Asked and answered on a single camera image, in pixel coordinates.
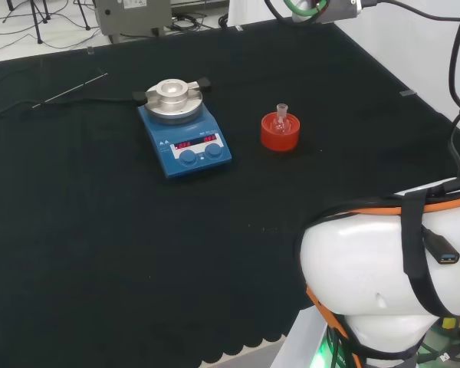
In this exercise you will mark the clear round-bottom flask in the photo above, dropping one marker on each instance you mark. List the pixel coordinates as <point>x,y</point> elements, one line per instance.
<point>280,115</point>

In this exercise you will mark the grey metal cabinet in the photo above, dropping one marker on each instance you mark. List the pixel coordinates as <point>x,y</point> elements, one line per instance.
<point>138,15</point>

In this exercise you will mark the thin metal rod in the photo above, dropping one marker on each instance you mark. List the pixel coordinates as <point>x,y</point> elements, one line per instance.
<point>69,91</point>

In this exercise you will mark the black usb connector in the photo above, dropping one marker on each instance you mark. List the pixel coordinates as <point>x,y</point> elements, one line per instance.
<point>446,256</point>

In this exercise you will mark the black tripod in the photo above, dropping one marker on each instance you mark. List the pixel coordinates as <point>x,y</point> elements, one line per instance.
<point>38,30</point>

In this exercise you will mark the blue-base heater with steel top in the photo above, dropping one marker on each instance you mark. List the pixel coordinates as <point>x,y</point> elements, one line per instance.
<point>184,161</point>

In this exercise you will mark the black table cloth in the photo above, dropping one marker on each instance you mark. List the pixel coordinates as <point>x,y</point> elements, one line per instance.
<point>99,230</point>

